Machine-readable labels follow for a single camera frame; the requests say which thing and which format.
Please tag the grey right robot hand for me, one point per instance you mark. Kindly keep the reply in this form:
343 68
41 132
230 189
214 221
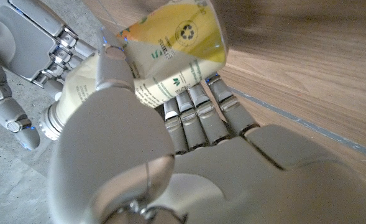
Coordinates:
24 40

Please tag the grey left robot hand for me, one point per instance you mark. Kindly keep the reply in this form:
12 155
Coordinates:
201 180

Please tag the silver bottle cap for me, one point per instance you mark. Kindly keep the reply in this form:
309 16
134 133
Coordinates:
49 123

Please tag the organic brewed tea bottle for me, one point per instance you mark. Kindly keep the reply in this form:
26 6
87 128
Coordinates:
176 46

